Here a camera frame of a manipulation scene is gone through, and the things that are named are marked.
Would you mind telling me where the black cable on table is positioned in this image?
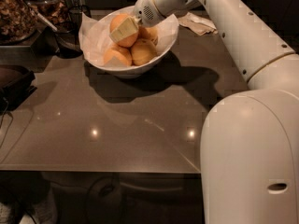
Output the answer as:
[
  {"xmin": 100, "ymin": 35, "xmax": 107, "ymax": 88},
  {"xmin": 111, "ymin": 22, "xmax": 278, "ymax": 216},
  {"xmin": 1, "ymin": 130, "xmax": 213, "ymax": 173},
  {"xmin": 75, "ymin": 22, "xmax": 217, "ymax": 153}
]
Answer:
[{"xmin": 0, "ymin": 98, "xmax": 15, "ymax": 149}]

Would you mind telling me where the black cable under table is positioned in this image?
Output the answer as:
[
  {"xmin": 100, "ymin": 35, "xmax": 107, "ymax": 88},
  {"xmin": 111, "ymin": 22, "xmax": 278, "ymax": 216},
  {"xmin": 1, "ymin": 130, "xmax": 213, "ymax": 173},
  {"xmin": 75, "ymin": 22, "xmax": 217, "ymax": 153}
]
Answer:
[{"xmin": 83, "ymin": 173, "xmax": 125, "ymax": 224}]

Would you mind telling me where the small black wire basket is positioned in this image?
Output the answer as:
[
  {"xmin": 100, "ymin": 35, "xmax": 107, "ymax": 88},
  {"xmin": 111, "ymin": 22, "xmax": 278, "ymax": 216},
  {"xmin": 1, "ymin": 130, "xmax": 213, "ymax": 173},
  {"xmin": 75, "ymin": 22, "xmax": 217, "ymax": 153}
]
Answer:
[{"xmin": 68, "ymin": 5, "xmax": 91, "ymax": 29}]

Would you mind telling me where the white paper bowl liner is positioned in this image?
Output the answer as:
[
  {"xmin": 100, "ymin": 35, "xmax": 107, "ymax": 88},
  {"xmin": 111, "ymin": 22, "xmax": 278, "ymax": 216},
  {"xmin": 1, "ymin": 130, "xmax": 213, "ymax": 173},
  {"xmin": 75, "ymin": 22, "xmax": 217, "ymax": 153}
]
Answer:
[{"xmin": 78, "ymin": 14, "xmax": 111, "ymax": 67}]

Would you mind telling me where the orange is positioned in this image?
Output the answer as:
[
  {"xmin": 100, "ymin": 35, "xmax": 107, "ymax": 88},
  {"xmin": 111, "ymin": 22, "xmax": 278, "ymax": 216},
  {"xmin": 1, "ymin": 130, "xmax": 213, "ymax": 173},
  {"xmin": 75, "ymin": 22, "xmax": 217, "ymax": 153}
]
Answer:
[
  {"xmin": 131, "ymin": 38, "xmax": 157, "ymax": 66},
  {"xmin": 103, "ymin": 45, "xmax": 132, "ymax": 66},
  {"xmin": 138, "ymin": 26, "xmax": 158, "ymax": 45},
  {"xmin": 108, "ymin": 13, "xmax": 140, "ymax": 49}
]

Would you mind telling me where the crumpled brown paper napkin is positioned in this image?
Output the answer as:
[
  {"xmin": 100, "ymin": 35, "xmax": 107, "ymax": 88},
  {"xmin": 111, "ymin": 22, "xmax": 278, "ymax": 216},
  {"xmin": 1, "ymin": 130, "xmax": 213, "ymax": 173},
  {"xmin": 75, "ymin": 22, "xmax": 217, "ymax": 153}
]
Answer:
[{"xmin": 178, "ymin": 12, "xmax": 218, "ymax": 35}]

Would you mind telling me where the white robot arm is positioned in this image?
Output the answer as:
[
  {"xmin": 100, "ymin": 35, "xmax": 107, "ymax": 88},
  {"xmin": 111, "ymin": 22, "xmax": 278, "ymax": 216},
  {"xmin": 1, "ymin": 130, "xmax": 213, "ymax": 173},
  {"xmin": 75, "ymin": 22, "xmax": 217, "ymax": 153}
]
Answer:
[{"xmin": 133, "ymin": 0, "xmax": 299, "ymax": 224}]

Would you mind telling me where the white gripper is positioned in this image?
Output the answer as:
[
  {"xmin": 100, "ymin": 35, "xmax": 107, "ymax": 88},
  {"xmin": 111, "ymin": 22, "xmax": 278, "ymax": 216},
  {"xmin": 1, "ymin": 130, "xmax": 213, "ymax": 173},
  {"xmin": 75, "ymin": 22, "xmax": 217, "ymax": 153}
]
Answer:
[{"xmin": 108, "ymin": 0, "xmax": 166, "ymax": 44}]

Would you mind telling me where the white ceramic bowl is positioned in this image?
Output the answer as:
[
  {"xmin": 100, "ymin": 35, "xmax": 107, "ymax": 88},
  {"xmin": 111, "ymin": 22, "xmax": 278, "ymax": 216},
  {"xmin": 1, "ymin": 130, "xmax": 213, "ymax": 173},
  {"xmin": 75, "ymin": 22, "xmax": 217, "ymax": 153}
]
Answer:
[{"xmin": 93, "ymin": 6, "xmax": 179, "ymax": 78}]

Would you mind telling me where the large glass snack jar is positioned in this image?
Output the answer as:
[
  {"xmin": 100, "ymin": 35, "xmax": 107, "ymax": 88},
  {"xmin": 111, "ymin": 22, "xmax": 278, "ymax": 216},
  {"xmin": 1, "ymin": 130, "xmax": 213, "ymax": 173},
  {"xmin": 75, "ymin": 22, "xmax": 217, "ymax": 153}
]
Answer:
[{"xmin": 0, "ymin": 0, "xmax": 36, "ymax": 45}]

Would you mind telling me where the dark brown tray device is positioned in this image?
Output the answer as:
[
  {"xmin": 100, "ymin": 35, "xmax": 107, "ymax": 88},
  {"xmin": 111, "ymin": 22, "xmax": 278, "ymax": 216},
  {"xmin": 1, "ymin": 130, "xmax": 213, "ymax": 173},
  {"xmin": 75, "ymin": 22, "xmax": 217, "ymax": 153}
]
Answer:
[{"xmin": 0, "ymin": 64, "xmax": 36, "ymax": 106}]

